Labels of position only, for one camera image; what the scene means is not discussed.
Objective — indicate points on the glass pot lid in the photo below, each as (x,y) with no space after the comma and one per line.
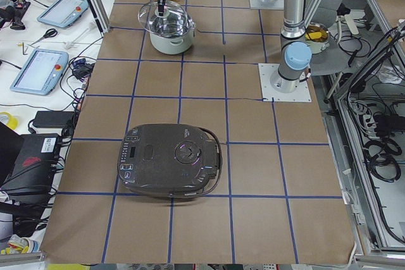
(148,14)

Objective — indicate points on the yellow tape roll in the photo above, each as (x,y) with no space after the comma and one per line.
(8,120)

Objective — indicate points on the blue teach pendant near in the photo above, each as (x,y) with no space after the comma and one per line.
(41,72)

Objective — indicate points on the blue teach pendant far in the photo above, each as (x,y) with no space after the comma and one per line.
(63,13)

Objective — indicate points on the black handled scissors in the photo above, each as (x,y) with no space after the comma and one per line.
(52,32)

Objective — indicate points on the blue teach pendant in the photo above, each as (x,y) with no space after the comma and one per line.
(63,13)
(41,72)

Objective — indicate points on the grey chair with bowl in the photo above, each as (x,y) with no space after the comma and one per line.
(327,58)

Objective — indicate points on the pale green steel pot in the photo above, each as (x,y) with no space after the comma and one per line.
(174,37)

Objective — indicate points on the black power adapter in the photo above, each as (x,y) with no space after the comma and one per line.
(52,119)

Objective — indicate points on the dark rice cooker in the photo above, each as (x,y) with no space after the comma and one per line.
(170,160)

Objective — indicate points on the black computer box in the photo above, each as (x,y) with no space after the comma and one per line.
(29,163)

